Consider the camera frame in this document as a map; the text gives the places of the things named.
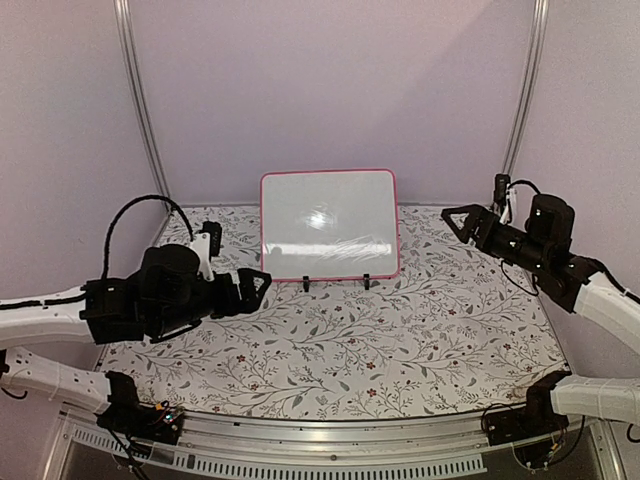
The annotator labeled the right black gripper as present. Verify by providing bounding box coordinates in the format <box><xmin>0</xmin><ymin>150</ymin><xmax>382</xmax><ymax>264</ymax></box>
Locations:
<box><xmin>442</xmin><ymin>204</ymin><xmax>550</xmax><ymax>275</ymax></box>

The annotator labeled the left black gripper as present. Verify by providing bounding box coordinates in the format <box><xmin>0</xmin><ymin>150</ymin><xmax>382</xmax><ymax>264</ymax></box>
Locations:
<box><xmin>152</xmin><ymin>268</ymin><xmax>272</xmax><ymax>338</ymax></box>

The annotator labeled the pink-framed whiteboard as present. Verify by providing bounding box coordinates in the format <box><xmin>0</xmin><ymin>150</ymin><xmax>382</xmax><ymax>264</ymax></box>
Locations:
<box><xmin>260</xmin><ymin>169</ymin><xmax>401</xmax><ymax>282</ymax></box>

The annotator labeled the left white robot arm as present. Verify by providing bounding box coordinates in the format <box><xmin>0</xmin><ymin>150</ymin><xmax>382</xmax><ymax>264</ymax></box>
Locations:
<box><xmin>1</xmin><ymin>244</ymin><xmax>272</xmax><ymax>434</ymax></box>

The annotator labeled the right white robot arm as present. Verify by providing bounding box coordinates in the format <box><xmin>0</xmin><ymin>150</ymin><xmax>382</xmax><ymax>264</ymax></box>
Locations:
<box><xmin>441</xmin><ymin>194</ymin><xmax>639</xmax><ymax>436</ymax></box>

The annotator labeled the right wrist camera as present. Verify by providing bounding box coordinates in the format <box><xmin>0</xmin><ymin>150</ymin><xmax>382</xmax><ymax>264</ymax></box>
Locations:
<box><xmin>492</xmin><ymin>173</ymin><xmax>515</xmax><ymax>225</ymax></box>

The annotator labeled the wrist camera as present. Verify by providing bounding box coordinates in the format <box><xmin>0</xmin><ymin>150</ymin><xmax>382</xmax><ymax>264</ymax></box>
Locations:
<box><xmin>492</xmin><ymin>173</ymin><xmax>515</xmax><ymax>225</ymax></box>
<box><xmin>189</xmin><ymin>221</ymin><xmax>222</xmax><ymax>282</ymax></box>

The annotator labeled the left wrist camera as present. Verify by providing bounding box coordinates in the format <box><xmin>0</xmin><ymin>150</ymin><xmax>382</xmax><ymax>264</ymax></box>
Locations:
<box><xmin>189</xmin><ymin>221</ymin><xmax>222</xmax><ymax>282</ymax></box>

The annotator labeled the rear aluminium table rail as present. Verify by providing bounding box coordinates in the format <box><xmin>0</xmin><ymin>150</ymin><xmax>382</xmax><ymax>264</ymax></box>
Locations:
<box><xmin>172</xmin><ymin>200</ymin><xmax>496</xmax><ymax>210</ymax></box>

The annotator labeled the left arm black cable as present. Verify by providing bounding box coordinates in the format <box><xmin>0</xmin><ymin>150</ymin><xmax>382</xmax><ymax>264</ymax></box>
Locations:
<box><xmin>101</xmin><ymin>194</ymin><xmax>196</xmax><ymax>281</ymax></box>

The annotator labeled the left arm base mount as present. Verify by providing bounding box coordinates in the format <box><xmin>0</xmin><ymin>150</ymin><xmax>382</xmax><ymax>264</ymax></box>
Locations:
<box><xmin>97</xmin><ymin>371</ymin><xmax>184</xmax><ymax>445</ymax></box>

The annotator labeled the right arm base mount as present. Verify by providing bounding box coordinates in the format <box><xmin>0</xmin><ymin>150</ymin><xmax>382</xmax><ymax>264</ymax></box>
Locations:
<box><xmin>480</xmin><ymin>370</ymin><xmax>570</xmax><ymax>470</ymax></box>

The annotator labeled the front aluminium rail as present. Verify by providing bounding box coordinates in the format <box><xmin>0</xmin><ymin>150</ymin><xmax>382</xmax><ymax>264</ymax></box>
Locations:
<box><xmin>43</xmin><ymin>406</ymin><xmax>631</xmax><ymax>479</ymax></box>

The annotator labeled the right aluminium frame post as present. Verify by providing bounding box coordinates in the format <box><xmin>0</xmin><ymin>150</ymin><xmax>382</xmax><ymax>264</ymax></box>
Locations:
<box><xmin>502</xmin><ymin>0</ymin><xmax>549</xmax><ymax>175</ymax></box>

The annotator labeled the aluminium frame post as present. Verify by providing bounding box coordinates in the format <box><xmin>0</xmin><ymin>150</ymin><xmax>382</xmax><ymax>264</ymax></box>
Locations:
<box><xmin>113</xmin><ymin>0</ymin><xmax>171</xmax><ymax>197</ymax></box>
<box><xmin>502</xmin><ymin>0</ymin><xmax>549</xmax><ymax>175</ymax></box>

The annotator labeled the left aluminium frame post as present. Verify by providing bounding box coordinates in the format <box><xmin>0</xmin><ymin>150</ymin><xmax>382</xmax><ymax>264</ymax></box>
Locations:
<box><xmin>113</xmin><ymin>0</ymin><xmax>171</xmax><ymax>197</ymax></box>

